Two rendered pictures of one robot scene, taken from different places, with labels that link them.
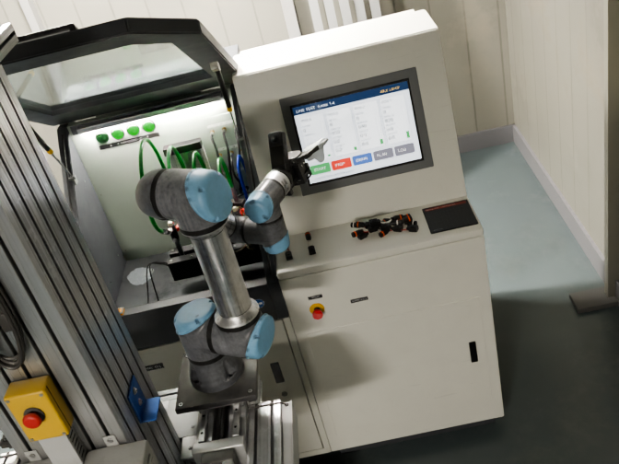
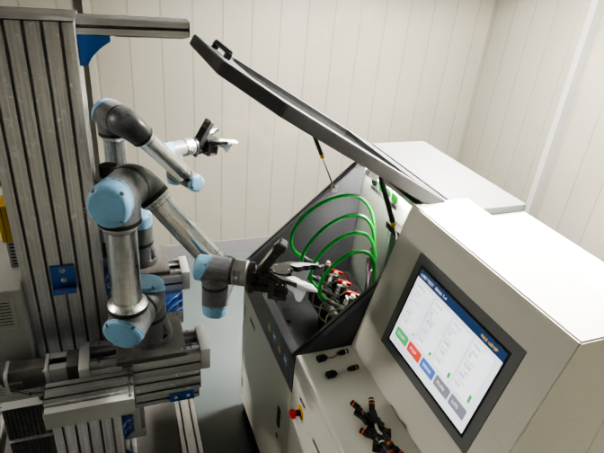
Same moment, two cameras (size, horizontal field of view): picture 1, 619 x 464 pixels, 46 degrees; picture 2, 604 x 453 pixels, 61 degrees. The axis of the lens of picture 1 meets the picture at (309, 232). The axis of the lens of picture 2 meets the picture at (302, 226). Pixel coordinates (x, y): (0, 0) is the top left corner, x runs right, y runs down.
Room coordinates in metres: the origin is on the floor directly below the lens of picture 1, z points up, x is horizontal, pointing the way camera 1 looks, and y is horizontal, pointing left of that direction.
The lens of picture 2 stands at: (1.35, -1.07, 2.24)
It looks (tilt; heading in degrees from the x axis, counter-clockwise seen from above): 28 degrees down; 63
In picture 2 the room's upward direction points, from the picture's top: 5 degrees clockwise
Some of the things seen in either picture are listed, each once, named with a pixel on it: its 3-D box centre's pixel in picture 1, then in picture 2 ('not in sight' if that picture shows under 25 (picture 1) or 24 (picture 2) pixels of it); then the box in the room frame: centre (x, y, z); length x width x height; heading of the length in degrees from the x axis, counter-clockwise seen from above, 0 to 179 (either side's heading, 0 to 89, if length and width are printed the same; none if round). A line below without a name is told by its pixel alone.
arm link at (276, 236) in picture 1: (267, 231); (216, 294); (1.70, 0.11, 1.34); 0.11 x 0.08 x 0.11; 59
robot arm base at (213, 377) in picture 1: (212, 359); (148, 323); (1.54, 0.35, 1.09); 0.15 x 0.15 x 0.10
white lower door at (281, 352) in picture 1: (220, 404); (262, 391); (2.04, 0.49, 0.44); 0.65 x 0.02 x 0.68; 86
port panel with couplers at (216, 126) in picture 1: (229, 153); not in sight; (2.53, 0.21, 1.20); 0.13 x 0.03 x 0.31; 86
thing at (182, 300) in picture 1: (186, 317); (270, 317); (2.05, 0.49, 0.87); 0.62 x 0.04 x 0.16; 86
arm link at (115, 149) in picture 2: not in sight; (117, 166); (1.54, 0.97, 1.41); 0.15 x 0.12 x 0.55; 110
